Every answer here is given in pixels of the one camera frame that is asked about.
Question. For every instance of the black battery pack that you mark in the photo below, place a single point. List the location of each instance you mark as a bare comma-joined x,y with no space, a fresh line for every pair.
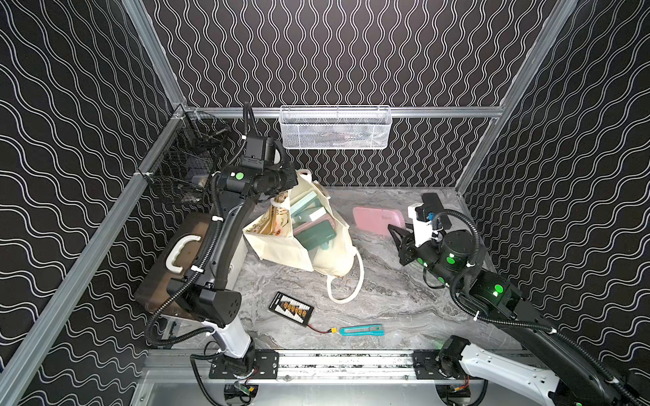
291,309

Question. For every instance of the white wire mesh basket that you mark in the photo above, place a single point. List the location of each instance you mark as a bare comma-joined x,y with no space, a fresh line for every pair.
335,127

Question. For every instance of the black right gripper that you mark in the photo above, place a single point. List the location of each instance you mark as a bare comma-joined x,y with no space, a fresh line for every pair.
407,249

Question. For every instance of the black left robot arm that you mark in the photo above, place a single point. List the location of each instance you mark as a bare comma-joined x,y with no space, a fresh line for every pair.
202,291

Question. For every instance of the red battery wire yellow plug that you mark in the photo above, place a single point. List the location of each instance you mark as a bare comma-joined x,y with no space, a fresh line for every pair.
328,331

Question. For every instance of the teal utility knife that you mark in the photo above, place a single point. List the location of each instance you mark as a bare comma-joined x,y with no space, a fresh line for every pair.
375,330

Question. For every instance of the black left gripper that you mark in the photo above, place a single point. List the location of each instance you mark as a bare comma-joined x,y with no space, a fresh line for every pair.
284,179

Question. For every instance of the black wire basket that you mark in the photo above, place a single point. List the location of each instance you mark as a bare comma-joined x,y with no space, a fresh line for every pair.
180,176

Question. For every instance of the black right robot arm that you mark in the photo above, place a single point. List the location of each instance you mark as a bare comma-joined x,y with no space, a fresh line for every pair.
447,245

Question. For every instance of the light green case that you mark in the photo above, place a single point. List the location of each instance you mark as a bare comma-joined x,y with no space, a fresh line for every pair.
306,210

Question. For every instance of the brown storage box white handle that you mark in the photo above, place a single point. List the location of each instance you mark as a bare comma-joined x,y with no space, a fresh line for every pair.
176,259

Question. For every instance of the dark green pencil case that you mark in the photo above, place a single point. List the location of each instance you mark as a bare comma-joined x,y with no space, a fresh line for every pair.
316,236

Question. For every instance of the pink pencil case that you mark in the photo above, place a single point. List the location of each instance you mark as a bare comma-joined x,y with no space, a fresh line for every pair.
377,220

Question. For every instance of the cream canvas tote bag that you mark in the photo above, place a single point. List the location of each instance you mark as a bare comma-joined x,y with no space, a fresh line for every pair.
302,230

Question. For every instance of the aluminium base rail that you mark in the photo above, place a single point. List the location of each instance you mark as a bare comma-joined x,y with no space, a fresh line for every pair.
309,366

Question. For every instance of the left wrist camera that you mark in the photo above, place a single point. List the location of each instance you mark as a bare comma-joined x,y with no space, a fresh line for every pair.
262,152

